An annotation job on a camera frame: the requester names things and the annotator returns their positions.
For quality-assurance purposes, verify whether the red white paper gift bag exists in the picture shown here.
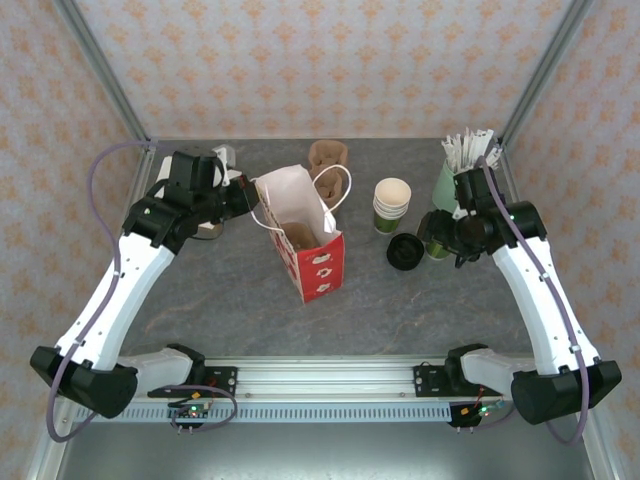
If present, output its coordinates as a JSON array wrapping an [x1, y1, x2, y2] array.
[[249, 163, 353, 305]]

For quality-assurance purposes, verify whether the mint green straw holder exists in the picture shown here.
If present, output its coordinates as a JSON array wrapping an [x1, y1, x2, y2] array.
[[432, 158, 469, 212]]

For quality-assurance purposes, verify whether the black plastic lid stack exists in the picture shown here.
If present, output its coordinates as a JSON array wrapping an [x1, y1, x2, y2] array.
[[386, 232, 426, 272]]

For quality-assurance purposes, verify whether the white paper napkin stack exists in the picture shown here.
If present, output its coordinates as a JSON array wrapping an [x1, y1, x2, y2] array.
[[155, 153, 225, 236]]

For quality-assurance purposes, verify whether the brown pulp cup carrier stack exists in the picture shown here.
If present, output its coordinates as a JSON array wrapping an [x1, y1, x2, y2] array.
[[307, 139, 351, 214]]

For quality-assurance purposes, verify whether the small circuit board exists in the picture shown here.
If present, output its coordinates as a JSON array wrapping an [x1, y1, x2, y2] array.
[[459, 399, 506, 420], [167, 403, 211, 421]]

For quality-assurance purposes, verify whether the grey metal sheet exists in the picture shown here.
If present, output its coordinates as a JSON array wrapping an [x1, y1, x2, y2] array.
[[54, 419, 601, 480]]

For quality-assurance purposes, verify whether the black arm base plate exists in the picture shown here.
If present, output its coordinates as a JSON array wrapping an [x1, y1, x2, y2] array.
[[412, 363, 481, 400], [147, 366, 239, 400]]

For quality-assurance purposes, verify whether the aluminium frame post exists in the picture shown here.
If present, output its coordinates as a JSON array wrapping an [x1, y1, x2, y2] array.
[[499, 0, 596, 146], [53, 0, 153, 154]]

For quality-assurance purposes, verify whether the wide aluminium mounting rail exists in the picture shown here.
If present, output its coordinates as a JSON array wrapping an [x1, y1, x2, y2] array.
[[117, 355, 600, 401]]

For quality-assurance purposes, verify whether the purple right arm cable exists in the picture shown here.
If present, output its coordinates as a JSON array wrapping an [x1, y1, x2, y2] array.
[[474, 154, 592, 446]]

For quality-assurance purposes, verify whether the slotted grey cable duct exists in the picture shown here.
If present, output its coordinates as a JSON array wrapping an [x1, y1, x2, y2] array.
[[74, 405, 454, 425]]

